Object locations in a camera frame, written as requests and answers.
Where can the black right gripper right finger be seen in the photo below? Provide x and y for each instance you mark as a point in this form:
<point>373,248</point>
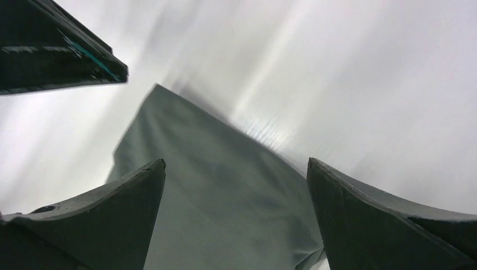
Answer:
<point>363,227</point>

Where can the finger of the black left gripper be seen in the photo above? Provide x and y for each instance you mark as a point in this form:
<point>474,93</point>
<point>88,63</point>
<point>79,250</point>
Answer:
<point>43,48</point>

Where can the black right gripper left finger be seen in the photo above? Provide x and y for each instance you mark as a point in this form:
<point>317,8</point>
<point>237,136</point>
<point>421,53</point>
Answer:
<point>108,227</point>

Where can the dark grey t-shirt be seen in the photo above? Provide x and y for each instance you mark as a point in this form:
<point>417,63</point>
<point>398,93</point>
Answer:
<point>228,202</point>

